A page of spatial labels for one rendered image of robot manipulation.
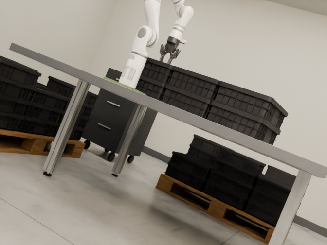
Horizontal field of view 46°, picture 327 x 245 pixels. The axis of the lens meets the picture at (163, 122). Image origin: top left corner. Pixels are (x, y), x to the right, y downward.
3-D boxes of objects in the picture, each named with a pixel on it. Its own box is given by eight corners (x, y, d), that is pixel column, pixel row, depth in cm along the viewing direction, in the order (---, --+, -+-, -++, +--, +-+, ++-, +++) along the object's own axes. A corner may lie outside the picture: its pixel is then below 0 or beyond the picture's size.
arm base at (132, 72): (130, 87, 197) (142, 56, 197) (115, 81, 200) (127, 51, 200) (137, 90, 205) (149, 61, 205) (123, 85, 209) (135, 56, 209)
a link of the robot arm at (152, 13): (164, 1, 209) (154, -8, 202) (159, 47, 204) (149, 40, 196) (151, 4, 214) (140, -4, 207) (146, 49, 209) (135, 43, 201)
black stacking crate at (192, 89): (209, 101, 200) (218, 80, 200) (164, 84, 215) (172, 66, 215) (234, 115, 234) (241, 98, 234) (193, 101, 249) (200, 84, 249)
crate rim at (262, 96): (271, 101, 184) (272, 97, 184) (217, 84, 200) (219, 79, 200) (287, 117, 219) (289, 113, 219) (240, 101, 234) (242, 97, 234)
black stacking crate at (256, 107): (263, 120, 185) (272, 98, 185) (210, 101, 200) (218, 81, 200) (280, 133, 219) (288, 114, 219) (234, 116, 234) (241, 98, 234)
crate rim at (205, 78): (217, 84, 200) (219, 79, 200) (171, 69, 215) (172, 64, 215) (240, 101, 234) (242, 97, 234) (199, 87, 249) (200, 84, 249)
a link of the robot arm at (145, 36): (151, 25, 196) (138, 57, 196) (161, 33, 203) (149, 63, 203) (138, 23, 201) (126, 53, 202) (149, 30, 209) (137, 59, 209)
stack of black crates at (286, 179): (292, 223, 378) (310, 182, 377) (290, 227, 350) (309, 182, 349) (254, 205, 393) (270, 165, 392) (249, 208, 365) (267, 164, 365)
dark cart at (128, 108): (109, 163, 384) (143, 80, 383) (75, 146, 402) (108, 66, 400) (136, 165, 441) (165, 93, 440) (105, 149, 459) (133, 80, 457)
